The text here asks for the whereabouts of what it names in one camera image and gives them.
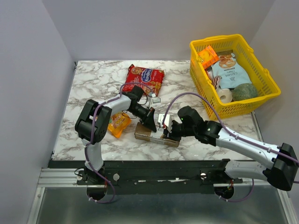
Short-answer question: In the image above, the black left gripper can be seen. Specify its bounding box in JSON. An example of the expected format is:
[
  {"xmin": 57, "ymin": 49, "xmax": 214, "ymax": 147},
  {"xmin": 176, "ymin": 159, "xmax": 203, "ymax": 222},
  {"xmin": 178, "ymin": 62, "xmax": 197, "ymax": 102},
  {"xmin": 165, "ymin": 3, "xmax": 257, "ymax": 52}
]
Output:
[{"xmin": 128, "ymin": 105, "xmax": 157, "ymax": 133}]

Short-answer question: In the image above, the brown cardboard express box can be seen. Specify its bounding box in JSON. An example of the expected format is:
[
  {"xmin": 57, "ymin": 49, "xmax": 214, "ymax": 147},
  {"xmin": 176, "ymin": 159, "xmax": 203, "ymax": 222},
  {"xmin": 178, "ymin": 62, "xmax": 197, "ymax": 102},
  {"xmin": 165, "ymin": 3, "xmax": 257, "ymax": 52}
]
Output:
[{"xmin": 134, "ymin": 122, "xmax": 179, "ymax": 147}]

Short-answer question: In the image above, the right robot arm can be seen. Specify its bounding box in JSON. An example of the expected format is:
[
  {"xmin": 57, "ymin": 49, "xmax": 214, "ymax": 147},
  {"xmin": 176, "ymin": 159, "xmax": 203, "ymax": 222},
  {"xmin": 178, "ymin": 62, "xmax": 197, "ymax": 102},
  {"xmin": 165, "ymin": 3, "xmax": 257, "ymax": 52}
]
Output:
[{"xmin": 160, "ymin": 106, "xmax": 299, "ymax": 191}]

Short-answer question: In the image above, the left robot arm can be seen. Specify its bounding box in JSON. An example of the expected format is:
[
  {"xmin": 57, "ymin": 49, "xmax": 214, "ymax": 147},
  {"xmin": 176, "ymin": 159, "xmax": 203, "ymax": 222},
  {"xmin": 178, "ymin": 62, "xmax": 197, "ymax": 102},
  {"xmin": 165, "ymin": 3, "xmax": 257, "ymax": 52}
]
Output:
[{"xmin": 75, "ymin": 85, "xmax": 157, "ymax": 184}]

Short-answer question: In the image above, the orange snack box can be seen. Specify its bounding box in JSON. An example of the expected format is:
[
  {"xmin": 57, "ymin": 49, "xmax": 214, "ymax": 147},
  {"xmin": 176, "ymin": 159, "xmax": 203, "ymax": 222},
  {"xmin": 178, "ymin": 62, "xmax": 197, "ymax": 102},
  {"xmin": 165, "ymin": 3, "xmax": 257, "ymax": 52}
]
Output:
[{"xmin": 198, "ymin": 45, "xmax": 219, "ymax": 69}]

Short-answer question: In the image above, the yellow corn snack bag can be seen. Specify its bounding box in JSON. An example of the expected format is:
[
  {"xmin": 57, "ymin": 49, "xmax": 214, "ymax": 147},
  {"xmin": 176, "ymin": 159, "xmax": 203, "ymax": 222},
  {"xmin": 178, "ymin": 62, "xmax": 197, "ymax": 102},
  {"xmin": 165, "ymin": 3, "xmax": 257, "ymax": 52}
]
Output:
[{"xmin": 108, "ymin": 112, "xmax": 131, "ymax": 138}]

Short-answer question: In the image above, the red candy bag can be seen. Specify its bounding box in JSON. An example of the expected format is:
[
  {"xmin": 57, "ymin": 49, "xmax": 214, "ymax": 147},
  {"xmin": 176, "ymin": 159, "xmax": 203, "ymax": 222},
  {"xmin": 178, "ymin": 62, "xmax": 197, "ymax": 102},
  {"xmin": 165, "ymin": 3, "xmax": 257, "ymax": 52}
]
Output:
[{"xmin": 122, "ymin": 64, "xmax": 165, "ymax": 96}]

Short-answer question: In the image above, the white tape roll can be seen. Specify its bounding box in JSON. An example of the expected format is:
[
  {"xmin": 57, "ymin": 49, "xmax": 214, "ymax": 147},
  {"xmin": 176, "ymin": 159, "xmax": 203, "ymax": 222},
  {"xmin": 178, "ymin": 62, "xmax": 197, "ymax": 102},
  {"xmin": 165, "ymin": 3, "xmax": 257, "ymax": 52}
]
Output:
[{"xmin": 217, "ymin": 88, "xmax": 233, "ymax": 104}]

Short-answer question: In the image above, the red white striped packet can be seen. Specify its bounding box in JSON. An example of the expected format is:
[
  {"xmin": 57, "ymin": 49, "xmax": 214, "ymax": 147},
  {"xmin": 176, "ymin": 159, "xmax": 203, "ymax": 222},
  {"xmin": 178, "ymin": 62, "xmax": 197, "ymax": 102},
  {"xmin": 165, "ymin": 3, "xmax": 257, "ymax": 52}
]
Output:
[{"xmin": 212, "ymin": 76, "xmax": 221, "ymax": 90}]

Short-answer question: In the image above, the green melon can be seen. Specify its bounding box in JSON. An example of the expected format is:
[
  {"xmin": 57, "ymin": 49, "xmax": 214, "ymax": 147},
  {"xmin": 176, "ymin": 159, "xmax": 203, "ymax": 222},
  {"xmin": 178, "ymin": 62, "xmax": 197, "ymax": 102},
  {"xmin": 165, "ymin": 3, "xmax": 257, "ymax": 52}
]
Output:
[{"xmin": 232, "ymin": 83, "xmax": 258, "ymax": 101}]

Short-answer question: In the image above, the light blue chips bag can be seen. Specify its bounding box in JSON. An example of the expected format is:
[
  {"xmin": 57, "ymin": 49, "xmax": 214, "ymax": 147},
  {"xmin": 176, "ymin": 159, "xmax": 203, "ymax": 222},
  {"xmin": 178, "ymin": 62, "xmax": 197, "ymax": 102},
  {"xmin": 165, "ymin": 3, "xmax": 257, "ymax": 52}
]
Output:
[{"xmin": 212, "ymin": 50, "xmax": 252, "ymax": 89}]

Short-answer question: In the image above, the yellow plastic basket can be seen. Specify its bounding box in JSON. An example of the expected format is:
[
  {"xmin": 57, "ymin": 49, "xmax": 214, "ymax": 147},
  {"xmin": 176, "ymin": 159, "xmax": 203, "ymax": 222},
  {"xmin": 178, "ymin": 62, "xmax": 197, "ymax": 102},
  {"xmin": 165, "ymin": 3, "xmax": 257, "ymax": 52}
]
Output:
[{"xmin": 190, "ymin": 34, "xmax": 281, "ymax": 120}]

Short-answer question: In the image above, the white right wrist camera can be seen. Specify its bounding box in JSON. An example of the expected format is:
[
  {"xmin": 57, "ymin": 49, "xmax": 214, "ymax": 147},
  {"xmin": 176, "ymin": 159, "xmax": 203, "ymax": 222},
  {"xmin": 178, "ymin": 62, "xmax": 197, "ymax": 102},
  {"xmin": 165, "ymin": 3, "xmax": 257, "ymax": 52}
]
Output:
[{"xmin": 157, "ymin": 114, "xmax": 172, "ymax": 133}]

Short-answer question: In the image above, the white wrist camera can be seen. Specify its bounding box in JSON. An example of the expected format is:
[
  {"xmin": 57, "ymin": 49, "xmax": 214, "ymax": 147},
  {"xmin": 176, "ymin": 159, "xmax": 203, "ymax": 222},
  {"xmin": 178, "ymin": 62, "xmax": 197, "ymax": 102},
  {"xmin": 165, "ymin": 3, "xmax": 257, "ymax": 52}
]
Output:
[
  {"xmin": 149, "ymin": 97, "xmax": 161, "ymax": 108},
  {"xmin": 157, "ymin": 114, "xmax": 172, "ymax": 133}
]

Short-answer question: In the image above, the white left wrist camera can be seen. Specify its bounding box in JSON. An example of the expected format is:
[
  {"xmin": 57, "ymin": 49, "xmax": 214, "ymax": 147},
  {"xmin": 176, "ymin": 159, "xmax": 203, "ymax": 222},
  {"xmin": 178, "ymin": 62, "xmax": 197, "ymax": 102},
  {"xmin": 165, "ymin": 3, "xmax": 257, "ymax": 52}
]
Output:
[{"xmin": 149, "ymin": 97, "xmax": 161, "ymax": 108}]

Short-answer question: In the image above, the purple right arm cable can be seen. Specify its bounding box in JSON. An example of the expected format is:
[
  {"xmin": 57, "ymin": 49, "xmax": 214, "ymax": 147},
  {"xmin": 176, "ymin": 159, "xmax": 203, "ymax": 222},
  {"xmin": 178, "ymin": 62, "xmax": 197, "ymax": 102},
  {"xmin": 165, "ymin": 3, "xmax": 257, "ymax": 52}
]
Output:
[{"xmin": 163, "ymin": 92, "xmax": 299, "ymax": 203}]

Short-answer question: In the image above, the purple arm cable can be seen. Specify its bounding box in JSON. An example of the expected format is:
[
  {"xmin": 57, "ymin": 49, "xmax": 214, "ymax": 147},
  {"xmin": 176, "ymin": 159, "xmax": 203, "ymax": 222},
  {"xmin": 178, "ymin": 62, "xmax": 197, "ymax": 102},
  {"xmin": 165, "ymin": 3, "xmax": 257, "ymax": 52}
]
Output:
[
  {"xmin": 84, "ymin": 82, "xmax": 157, "ymax": 204},
  {"xmin": 163, "ymin": 92, "xmax": 299, "ymax": 203}
]

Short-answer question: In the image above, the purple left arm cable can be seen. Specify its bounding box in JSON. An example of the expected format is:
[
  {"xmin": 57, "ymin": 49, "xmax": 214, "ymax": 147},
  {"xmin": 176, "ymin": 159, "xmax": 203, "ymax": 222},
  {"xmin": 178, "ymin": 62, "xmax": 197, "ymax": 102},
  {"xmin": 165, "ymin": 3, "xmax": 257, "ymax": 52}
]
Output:
[{"xmin": 84, "ymin": 82, "xmax": 157, "ymax": 204}]

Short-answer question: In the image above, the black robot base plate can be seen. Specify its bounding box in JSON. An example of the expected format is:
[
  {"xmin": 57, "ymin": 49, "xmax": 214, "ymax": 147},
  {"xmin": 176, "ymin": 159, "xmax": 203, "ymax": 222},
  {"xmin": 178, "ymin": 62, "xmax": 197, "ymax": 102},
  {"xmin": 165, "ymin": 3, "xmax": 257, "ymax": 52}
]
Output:
[{"xmin": 48, "ymin": 158, "xmax": 267, "ymax": 196}]

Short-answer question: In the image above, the aluminium frame rail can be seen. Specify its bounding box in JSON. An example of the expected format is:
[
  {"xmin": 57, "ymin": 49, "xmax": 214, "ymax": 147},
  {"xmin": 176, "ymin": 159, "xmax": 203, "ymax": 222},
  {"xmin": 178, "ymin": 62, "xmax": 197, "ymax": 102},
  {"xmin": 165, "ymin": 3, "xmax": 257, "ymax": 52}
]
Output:
[{"xmin": 28, "ymin": 168, "xmax": 298, "ymax": 224}]

